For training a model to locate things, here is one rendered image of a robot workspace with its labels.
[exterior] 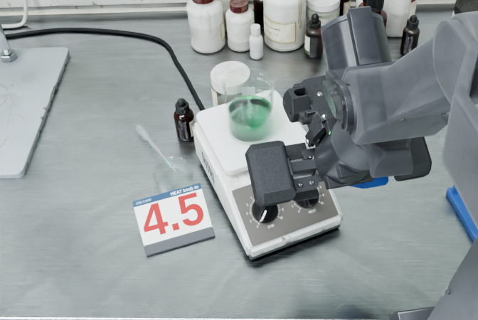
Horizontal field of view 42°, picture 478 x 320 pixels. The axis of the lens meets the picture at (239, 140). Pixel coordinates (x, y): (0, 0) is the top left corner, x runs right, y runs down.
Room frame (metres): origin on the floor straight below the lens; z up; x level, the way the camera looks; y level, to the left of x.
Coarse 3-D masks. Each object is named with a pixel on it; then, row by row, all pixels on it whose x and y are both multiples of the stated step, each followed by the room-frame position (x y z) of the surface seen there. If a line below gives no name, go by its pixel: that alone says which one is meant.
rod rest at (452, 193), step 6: (450, 192) 0.51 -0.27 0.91; (456, 192) 0.50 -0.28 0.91; (450, 198) 0.50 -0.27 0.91; (456, 198) 0.50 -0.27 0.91; (456, 204) 0.49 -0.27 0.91; (462, 204) 0.49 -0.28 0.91; (456, 210) 0.48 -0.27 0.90; (462, 210) 0.48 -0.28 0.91; (462, 216) 0.47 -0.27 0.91; (468, 216) 0.47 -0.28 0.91; (462, 222) 0.46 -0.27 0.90; (468, 222) 0.46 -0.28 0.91; (468, 228) 0.45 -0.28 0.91; (474, 228) 0.45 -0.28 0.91; (474, 234) 0.44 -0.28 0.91
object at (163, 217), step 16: (192, 192) 0.52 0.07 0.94; (144, 208) 0.50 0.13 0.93; (160, 208) 0.50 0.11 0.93; (176, 208) 0.50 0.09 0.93; (192, 208) 0.50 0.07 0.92; (144, 224) 0.49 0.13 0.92; (160, 224) 0.49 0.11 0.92; (176, 224) 0.49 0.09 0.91; (192, 224) 0.49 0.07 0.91; (144, 240) 0.47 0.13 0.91
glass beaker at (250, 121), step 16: (224, 80) 0.58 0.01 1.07; (240, 80) 0.60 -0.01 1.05; (256, 80) 0.60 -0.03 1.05; (272, 80) 0.58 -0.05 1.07; (240, 96) 0.60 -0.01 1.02; (272, 96) 0.56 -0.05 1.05; (240, 112) 0.55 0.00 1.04; (256, 112) 0.55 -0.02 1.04; (272, 112) 0.56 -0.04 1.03; (240, 128) 0.55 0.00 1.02; (256, 128) 0.55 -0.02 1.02; (272, 128) 0.56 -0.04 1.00
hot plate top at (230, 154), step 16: (208, 112) 0.61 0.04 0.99; (224, 112) 0.61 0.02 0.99; (208, 128) 0.58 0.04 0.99; (224, 128) 0.58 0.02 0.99; (288, 128) 0.57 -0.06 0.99; (224, 144) 0.55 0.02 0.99; (240, 144) 0.55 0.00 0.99; (288, 144) 0.54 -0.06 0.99; (224, 160) 0.52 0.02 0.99; (240, 160) 0.52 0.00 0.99
